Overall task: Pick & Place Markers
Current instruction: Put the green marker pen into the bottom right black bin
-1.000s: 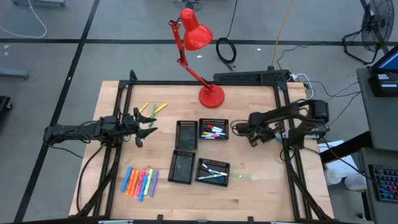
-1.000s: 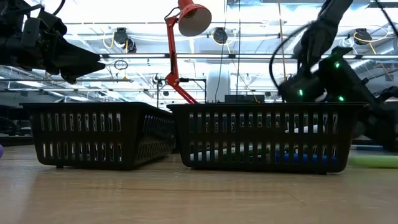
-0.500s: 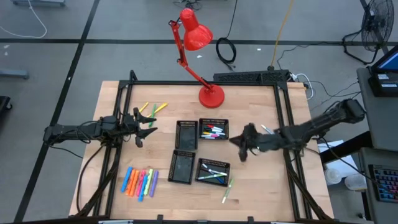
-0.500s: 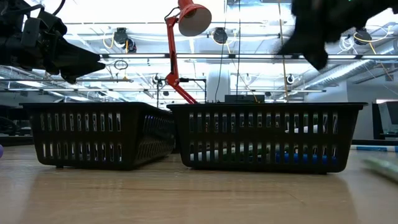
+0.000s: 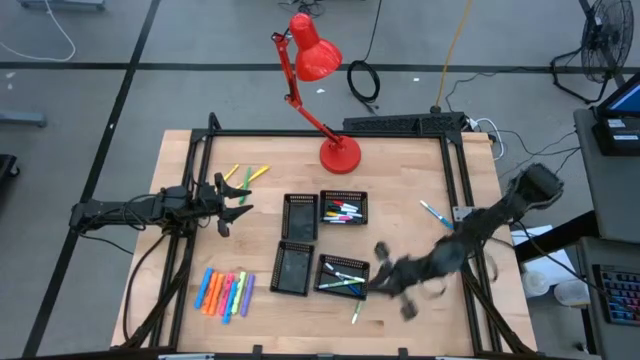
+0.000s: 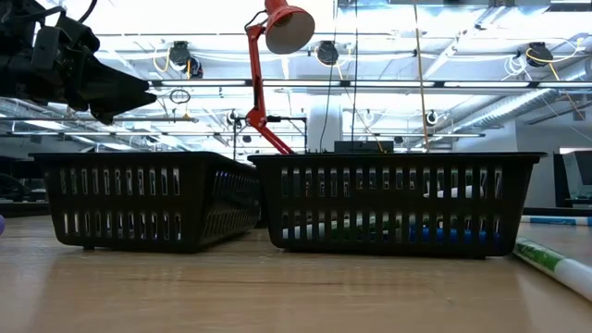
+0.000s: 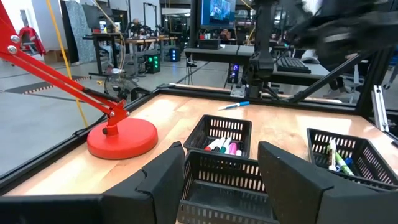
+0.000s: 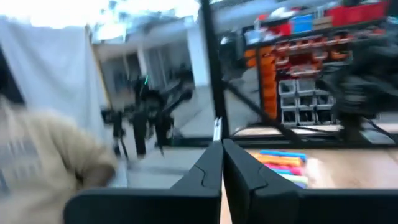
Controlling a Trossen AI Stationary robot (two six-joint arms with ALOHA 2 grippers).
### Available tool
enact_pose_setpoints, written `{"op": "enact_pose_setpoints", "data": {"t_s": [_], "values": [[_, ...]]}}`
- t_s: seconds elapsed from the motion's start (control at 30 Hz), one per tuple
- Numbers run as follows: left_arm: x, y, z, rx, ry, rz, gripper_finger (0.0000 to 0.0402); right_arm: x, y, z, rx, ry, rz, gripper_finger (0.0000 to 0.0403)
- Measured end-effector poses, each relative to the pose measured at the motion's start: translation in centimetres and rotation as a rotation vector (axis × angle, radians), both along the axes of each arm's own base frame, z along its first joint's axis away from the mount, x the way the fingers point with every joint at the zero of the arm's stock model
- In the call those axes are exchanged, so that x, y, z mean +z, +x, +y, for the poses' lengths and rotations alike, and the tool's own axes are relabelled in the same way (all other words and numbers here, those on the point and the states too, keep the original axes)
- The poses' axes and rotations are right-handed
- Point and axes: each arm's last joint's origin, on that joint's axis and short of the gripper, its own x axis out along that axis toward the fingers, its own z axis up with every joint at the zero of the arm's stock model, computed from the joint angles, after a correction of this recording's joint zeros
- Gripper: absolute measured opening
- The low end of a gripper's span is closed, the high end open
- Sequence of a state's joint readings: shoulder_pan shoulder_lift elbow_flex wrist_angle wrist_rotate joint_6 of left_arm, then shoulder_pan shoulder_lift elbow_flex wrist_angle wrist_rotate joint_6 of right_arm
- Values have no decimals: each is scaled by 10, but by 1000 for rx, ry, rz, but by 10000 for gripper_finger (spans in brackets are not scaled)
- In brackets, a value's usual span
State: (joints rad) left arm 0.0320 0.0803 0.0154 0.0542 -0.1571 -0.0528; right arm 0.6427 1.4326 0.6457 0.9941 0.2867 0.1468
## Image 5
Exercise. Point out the black slotted plastic basket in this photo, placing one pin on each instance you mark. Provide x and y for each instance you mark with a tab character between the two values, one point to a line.
300	220
292	270
330	295
360	197

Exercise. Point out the black desk crossbar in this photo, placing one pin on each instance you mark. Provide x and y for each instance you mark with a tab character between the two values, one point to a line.
560	237

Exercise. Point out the black aluminium table frame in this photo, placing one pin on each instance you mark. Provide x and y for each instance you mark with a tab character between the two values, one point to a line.
250	133

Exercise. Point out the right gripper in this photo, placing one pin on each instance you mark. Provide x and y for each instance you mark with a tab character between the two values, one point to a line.
425	267

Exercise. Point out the grey office desk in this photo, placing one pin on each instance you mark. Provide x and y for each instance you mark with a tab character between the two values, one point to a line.
615	200

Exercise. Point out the black labelled device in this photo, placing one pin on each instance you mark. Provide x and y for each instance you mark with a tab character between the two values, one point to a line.
607	145

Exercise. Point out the purple thick highlighter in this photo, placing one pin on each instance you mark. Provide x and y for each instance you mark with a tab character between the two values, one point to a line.
247	295

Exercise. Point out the pink capped small marker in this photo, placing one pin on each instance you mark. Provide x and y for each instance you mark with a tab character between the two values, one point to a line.
342	218

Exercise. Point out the black computer keyboard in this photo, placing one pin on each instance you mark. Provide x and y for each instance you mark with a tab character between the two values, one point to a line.
620	295

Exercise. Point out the teal capped small marker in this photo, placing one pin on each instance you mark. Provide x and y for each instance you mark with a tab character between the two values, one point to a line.
352	215

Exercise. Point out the black floor object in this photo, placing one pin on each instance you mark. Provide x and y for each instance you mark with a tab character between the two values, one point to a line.
6	167

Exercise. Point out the dark blue dry-erase marker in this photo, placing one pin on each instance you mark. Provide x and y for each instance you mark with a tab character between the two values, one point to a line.
355	289

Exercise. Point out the green thin highlighter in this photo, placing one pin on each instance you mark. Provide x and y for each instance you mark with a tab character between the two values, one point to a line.
245	180

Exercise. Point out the open laptop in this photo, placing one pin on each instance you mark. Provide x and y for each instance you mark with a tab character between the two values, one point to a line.
627	100

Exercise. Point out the green capped small marker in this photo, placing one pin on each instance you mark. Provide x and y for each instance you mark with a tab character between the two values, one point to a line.
334	208

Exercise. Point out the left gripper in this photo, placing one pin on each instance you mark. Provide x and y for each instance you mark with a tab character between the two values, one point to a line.
209	205

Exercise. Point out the yellow thin highlighter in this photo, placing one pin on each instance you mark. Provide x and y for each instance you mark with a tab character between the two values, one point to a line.
231	172
257	174

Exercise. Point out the grey metal floor bar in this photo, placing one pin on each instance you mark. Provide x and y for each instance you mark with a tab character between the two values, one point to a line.
60	4
22	118

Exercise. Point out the white round container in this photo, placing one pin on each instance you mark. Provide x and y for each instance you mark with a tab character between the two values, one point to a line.
535	284
570	293

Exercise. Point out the red capped small marker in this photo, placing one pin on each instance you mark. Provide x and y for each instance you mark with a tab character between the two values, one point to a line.
341	204

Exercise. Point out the orange thick highlighter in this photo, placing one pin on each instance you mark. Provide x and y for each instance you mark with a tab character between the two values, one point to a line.
216	295
210	292

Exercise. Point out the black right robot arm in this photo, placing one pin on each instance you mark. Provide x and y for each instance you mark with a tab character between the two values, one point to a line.
535	185

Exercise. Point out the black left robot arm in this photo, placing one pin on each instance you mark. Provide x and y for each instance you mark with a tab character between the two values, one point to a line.
115	207

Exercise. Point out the black floor fan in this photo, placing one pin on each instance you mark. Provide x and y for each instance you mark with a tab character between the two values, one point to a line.
602	30

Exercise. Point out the light blue dry-erase marker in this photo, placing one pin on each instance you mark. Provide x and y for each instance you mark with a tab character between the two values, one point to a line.
436	215

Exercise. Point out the red desk lamp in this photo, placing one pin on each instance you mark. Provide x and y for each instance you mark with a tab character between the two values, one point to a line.
340	155

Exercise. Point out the silver aluminium bracket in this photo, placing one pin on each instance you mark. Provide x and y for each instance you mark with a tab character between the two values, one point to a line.
455	358
185	357

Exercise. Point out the white paper sheet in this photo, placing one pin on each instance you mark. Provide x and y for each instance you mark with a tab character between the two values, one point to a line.
547	265

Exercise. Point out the yellow capped small marker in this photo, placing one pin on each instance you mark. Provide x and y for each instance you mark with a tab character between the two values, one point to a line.
330	214

